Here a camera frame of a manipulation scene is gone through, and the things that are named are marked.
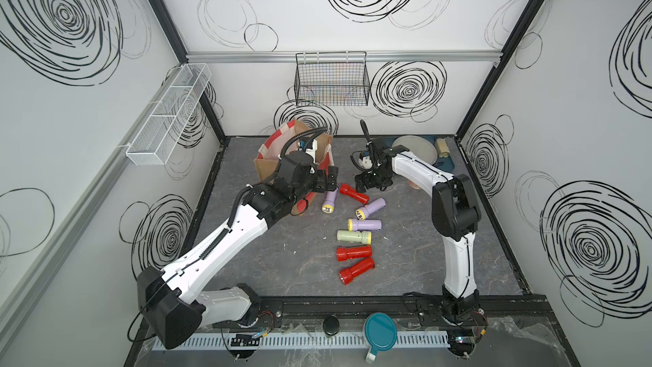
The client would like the red flashlight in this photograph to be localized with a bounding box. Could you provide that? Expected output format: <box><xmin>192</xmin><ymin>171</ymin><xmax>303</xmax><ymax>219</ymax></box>
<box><xmin>339</xmin><ymin>258</ymin><xmax>375</xmax><ymax>285</ymax></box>
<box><xmin>336</xmin><ymin>246</ymin><xmax>373</xmax><ymax>262</ymax></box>
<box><xmin>339</xmin><ymin>183</ymin><xmax>370</xmax><ymax>205</ymax></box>

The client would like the purple flashlight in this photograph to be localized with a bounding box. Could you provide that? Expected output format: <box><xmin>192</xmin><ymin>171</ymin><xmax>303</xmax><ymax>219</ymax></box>
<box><xmin>322</xmin><ymin>189</ymin><xmax>339</xmax><ymax>214</ymax></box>
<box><xmin>355</xmin><ymin>198</ymin><xmax>386</xmax><ymax>220</ymax></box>

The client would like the red jute tote bag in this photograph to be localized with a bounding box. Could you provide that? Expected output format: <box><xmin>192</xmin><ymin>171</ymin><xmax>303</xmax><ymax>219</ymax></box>
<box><xmin>244</xmin><ymin>127</ymin><xmax>337</xmax><ymax>224</ymax></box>

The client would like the purple flashlight horizontal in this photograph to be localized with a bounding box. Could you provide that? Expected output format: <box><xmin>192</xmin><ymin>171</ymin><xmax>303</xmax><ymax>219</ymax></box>
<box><xmin>347</xmin><ymin>219</ymin><xmax>382</xmax><ymax>231</ymax></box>

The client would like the green flashlight horizontal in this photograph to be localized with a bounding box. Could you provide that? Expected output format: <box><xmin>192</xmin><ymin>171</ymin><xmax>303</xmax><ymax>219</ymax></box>
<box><xmin>336</xmin><ymin>230</ymin><xmax>372</xmax><ymax>245</ymax></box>

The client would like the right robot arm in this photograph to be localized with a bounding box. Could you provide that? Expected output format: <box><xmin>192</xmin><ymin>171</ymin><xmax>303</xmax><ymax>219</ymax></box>
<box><xmin>351</xmin><ymin>146</ymin><xmax>482</xmax><ymax>325</ymax></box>

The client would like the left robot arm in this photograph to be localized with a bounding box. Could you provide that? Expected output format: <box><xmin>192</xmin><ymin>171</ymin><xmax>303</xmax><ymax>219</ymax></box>
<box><xmin>137</xmin><ymin>151</ymin><xmax>338</xmax><ymax>350</ymax></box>

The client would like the grey round plate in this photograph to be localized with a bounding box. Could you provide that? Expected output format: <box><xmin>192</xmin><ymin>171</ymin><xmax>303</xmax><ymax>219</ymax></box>
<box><xmin>392</xmin><ymin>135</ymin><xmax>438</xmax><ymax>164</ymax></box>

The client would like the teal tray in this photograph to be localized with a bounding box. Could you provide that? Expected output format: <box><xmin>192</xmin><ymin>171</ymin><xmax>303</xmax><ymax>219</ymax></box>
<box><xmin>391</xmin><ymin>135</ymin><xmax>457</xmax><ymax>173</ymax></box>

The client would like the small yellowish jar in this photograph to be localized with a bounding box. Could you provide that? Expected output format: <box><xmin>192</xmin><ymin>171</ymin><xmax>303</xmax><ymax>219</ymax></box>
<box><xmin>436</xmin><ymin>138</ymin><xmax>450</xmax><ymax>158</ymax></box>

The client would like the red flashlight bottom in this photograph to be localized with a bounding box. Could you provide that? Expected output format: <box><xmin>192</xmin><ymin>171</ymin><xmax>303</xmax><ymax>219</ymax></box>
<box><xmin>339</xmin><ymin>258</ymin><xmax>375</xmax><ymax>285</ymax></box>

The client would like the black round knob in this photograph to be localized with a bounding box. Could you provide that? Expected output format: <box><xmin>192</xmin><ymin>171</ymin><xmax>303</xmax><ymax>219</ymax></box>
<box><xmin>322</xmin><ymin>315</ymin><xmax>341</xmax><ymax>337</ymax></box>

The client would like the teal round lid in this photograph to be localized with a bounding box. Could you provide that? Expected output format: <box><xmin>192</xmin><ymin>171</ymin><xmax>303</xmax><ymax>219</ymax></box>
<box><xmin>363</xmin><ymin>313</ymin><xmax>398</xmax><ymax>364</ymax></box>

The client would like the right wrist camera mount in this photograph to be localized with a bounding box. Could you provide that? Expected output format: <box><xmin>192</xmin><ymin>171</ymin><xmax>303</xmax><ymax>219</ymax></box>
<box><xmin>357</xmin><ymin>151</ymin><xmax>373</xmax><ymax>171</ymax></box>

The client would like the black corrugated cable right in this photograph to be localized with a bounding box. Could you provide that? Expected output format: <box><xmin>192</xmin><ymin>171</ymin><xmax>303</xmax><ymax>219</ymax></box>
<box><xmin>359</xmin><ymin>119</ymin><xmax>378</xmax><ymax>164</ymax></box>

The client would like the black corrugated cable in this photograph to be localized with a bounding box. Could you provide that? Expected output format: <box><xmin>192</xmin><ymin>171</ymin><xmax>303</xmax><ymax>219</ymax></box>
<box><xmin>359</xmin><ymin>119</ymin><xmax>378</xmax><ymax>164</ymax></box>
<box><xmin>279</xmin><ymin>126</ymin><xmax>329</xmax><ymax>159</ymax></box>

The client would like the black corrugated cable left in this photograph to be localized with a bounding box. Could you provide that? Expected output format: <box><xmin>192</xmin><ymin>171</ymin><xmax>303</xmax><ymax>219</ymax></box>
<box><xmin>279</xmin><ymin>126</ymin><xmax>329</xmax><ymax>159</ymax></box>

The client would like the black wire basket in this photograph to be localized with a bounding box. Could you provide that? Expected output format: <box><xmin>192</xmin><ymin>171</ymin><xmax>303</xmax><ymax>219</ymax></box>
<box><xmin>293</xmin><ymin>51</ymin><xmax>371</xmax><ymax>106</ymax></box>

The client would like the white wire shelf basket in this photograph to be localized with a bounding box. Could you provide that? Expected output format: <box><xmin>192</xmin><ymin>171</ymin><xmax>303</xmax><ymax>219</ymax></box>
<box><xmin>126</xmin><ymin>63</ymin><xmax>212</xmax><ymax>166</ymax></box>

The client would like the white slotted cable duct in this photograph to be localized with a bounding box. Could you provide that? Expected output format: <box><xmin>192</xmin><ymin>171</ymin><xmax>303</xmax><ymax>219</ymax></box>
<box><xmin>175</xmin><ymin>331</ymin><xmax>450</xmax><ymax>351</ymax></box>

